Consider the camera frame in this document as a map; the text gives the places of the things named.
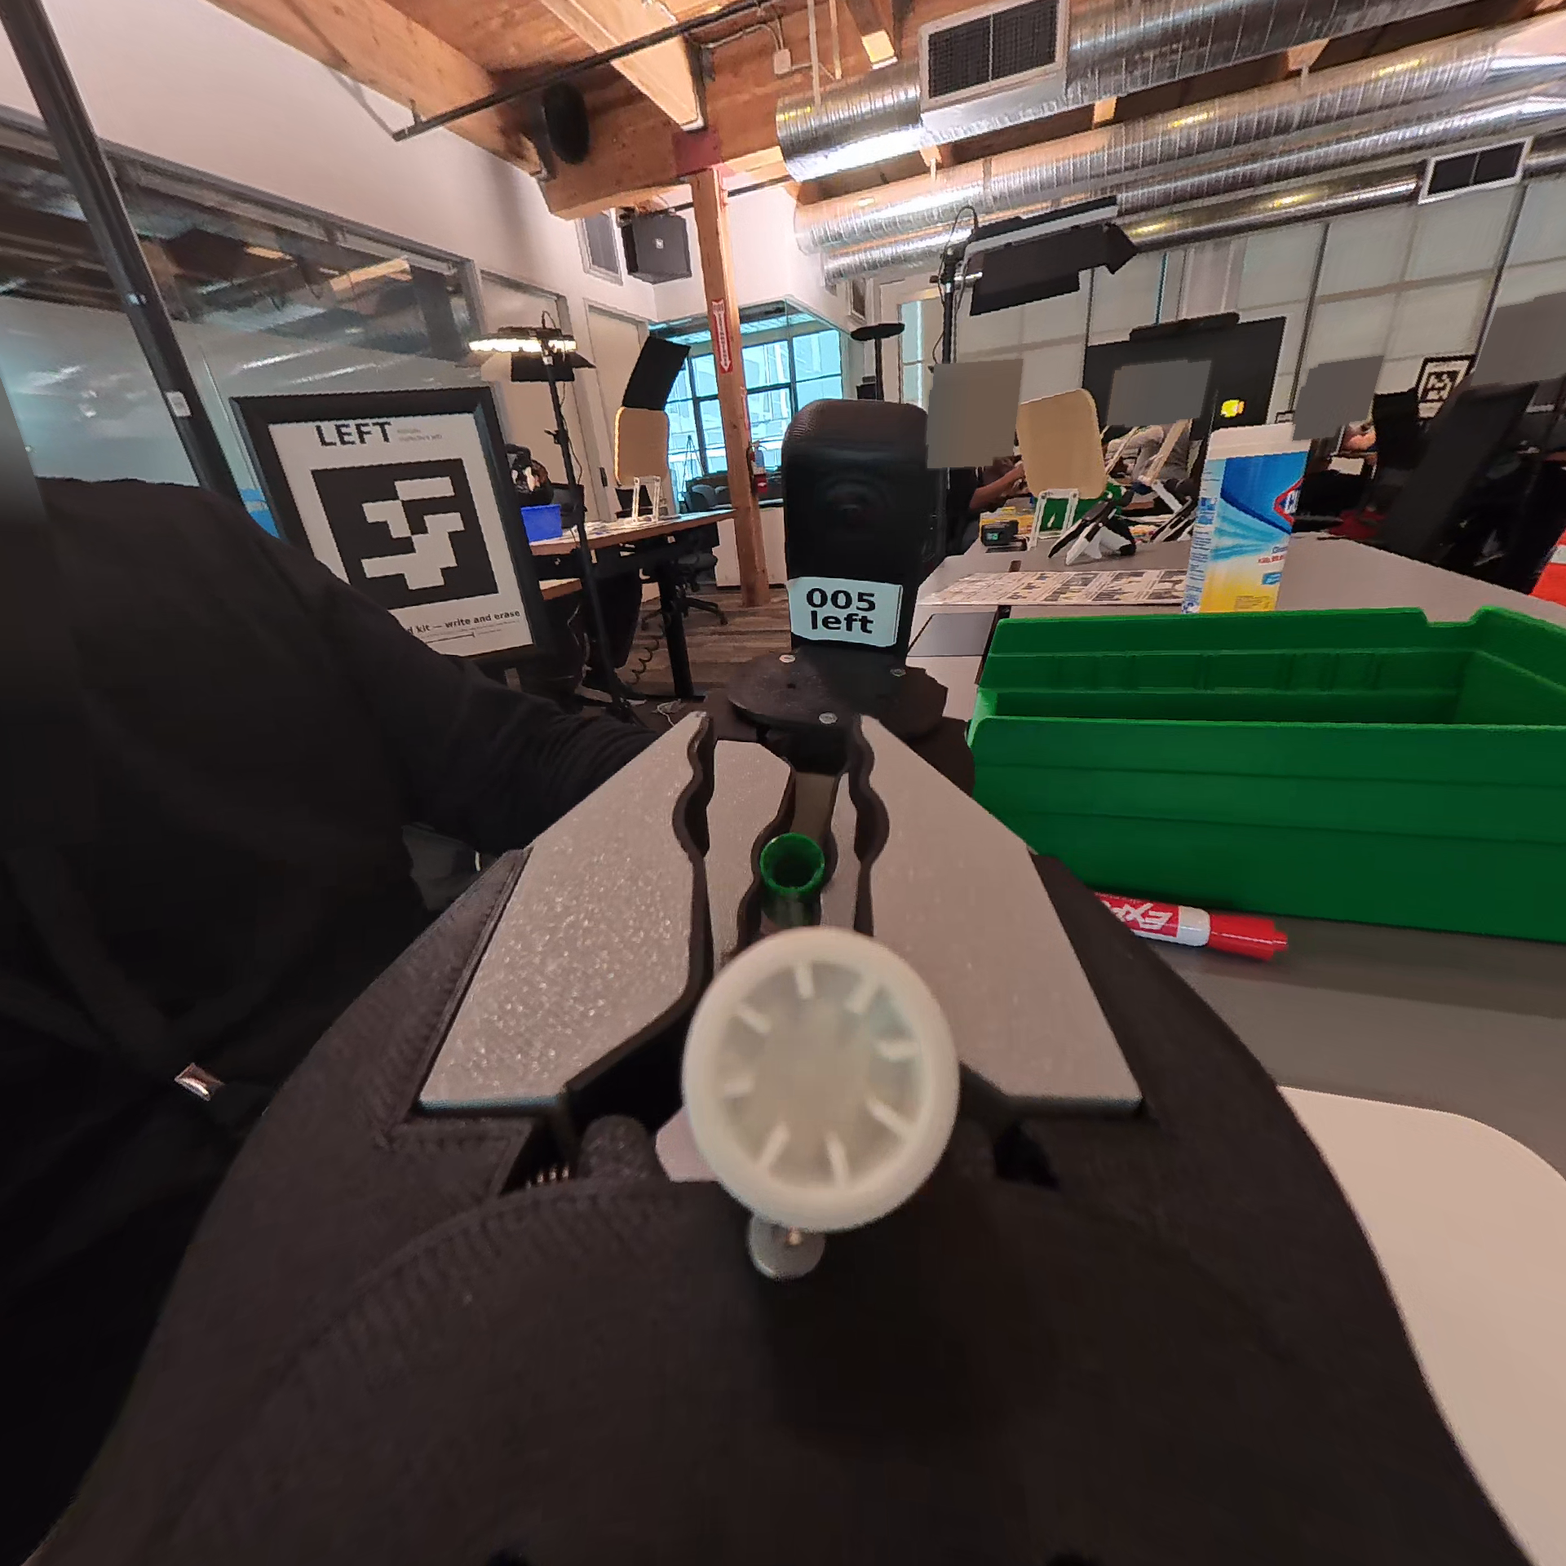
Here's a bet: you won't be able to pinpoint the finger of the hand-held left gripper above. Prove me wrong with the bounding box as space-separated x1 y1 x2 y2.
713 744 797 873

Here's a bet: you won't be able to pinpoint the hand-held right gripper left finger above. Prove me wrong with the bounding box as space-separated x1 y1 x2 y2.
416 710 724 1121

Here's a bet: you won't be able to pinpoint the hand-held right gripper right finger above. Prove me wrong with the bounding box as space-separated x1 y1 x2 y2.
849 712 1149 1121

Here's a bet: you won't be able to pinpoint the green marker cap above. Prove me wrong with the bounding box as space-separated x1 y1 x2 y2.
758 833 830 934

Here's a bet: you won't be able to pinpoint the green dry erase marker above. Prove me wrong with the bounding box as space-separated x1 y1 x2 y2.
681 923 965 1234

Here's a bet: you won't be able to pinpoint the white whiteboard sheet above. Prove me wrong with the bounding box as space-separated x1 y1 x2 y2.
1280 1087 1566 1566

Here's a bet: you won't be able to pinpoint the person's left forearm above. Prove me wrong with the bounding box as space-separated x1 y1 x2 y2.
38 477 668 882

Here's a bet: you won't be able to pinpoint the red dry erase marker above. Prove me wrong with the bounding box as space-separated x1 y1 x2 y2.
1093 891 1291 962

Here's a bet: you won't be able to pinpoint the printed paper sheets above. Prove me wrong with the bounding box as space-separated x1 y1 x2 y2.
912 569 1196 610

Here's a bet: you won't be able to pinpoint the wooden sign board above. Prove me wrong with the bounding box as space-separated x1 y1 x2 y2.
1017 390 1104 503
612 406 674 522

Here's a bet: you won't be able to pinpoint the wooden desk with black legs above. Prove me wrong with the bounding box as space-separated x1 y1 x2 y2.
528 507 739 701

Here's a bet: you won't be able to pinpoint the black light flag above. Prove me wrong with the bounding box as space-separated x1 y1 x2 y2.
618 336 692 412

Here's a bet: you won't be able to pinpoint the overhead panel light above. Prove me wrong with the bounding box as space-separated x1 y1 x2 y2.
940 196 1140 317

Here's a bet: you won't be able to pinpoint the black loudspeaker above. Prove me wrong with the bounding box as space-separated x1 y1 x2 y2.
622 211 694 285

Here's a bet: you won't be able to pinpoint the green plastic bin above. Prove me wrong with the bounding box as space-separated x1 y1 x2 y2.
966 606 1566 943

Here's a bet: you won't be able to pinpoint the studio light on stand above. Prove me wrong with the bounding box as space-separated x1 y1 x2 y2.
469 321 638 723

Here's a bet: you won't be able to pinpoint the disinfecting wipes canister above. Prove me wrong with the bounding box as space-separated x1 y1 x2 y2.
1181 423 1311 615

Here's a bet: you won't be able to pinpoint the ceiling air vent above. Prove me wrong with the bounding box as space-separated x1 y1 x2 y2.
918 0 1069 114

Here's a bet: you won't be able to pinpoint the framed fiducial marker sign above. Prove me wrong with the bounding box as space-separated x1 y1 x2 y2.
230 384 549 673

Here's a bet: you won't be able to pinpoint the black monitor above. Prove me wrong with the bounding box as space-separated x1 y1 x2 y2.
1384 382 1544 565

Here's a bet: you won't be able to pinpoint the wooden support post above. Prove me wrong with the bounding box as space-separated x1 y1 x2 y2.
683 164 773 610

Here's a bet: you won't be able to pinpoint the silver air duct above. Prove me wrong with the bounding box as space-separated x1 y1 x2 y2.
776 0 1566 185
793 73 1566 289

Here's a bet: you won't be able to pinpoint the black wall screen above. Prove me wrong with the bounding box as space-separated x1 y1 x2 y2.
1084 315 1287 433

